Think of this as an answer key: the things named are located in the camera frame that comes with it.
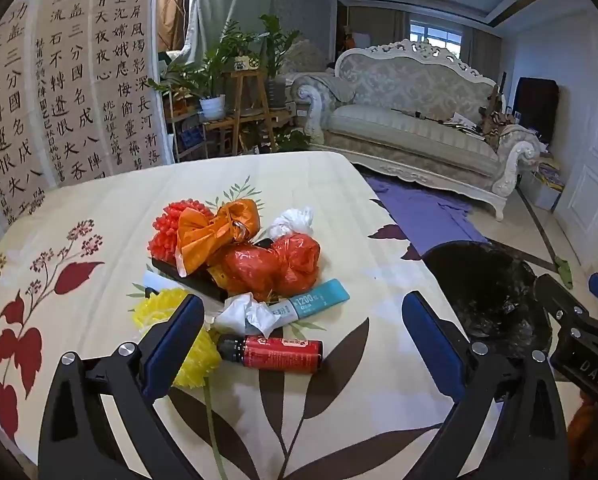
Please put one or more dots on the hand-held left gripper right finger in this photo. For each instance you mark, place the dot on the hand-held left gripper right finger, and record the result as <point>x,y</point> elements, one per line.
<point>431,347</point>

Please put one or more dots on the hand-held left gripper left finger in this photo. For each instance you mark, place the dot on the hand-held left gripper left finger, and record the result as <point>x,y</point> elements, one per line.
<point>174,345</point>

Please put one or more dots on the yellow foam net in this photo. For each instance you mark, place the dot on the yellow foam net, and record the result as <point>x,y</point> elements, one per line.
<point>204,355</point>

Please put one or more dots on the black rectangular tube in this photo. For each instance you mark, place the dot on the black rectangular tube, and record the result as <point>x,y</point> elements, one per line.
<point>194,282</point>

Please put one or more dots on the trash bin with black liner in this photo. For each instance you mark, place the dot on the trash bin with black liner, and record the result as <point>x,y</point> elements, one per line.
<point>484,295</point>

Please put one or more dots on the white tissue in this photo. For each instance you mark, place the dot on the white tissue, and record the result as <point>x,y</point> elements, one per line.
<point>244,315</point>

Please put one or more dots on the dark bottle red label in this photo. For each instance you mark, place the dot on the dark bottle red label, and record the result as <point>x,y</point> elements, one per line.
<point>279,352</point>

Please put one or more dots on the red foam net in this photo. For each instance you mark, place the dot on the red foam net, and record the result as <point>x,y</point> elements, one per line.
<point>166,232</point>

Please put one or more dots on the red plastic bag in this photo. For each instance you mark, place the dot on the red plastic bag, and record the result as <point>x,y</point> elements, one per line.
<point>259,270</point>

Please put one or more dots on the orange plastic bag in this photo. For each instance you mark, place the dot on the orange plastic bag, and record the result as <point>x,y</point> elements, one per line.
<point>204,232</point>

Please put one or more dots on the white plastic bag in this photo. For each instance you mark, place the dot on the white plastic bag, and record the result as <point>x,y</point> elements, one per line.
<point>291,222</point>

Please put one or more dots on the person's right forearm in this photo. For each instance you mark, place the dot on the person's right forearm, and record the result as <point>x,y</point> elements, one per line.
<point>594,430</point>

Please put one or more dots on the green slipper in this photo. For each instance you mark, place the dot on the green slipper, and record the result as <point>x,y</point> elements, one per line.
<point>564,271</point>

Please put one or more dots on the white paper card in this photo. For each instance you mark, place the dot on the white paper card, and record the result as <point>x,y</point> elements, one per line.
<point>156,280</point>

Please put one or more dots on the clear storage box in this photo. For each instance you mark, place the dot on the clear storage box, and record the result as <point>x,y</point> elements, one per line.
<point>544,187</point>

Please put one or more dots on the white panelled door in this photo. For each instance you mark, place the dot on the white panelled door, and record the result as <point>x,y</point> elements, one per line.
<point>594,160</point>

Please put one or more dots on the purple floor cloth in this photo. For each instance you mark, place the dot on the purple floor cloth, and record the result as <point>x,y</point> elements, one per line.
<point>419,210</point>

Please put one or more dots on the floral tablecloth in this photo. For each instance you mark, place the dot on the floral tablecloth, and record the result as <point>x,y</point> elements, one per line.
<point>79,240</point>

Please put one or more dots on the tiger print cloth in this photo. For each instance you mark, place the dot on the tiger print cloth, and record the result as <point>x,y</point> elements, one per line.
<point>499,127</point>

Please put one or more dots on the pile of papers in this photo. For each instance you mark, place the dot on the pile of papers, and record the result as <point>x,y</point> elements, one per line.
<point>461,124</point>

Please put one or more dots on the ornate white sofa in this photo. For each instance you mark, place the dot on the ornate white sofa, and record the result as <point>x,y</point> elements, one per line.
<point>404,130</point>

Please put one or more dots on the low wooden plant shelf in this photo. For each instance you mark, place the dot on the low wooden plant shelf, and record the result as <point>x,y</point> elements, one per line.
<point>219,127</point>

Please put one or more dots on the black rod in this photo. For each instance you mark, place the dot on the black rod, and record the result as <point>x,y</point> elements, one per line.
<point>419,115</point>

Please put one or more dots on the small floor plant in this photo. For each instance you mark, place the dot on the small floor plant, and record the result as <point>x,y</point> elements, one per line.
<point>293,140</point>

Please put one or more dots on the white plant pot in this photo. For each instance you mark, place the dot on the white plant pot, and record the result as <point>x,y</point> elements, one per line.
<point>213,107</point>

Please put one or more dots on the tall wooden plant stand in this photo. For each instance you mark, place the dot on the tall wooden plant stand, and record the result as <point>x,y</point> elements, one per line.
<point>244,110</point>

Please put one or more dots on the striped grey cushion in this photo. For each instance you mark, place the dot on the striped grey cushion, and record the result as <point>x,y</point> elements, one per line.
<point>338,89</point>

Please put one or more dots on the calligraphy scroll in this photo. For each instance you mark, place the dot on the calligraphy scroll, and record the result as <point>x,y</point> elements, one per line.
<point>129,70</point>
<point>66,85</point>
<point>9,125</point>

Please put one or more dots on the leafy green potted plant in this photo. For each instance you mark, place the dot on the leafy green potted plant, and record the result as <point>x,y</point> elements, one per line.
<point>219,60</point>

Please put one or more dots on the patterned white planter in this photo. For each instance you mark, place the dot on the patterned white planter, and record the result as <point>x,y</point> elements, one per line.
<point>246,63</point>

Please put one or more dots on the window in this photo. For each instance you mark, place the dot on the window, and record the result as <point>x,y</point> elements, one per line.
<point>436,37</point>

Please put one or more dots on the tall dark green plant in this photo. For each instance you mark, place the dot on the tall dark green plant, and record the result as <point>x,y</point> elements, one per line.
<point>279,45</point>

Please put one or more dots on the brown hanging cloth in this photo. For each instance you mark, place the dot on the brown hanging cloth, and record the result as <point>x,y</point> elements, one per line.
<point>171,5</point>

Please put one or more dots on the grey green curtain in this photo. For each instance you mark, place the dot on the grey green curtain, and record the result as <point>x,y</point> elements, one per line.
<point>229,5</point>

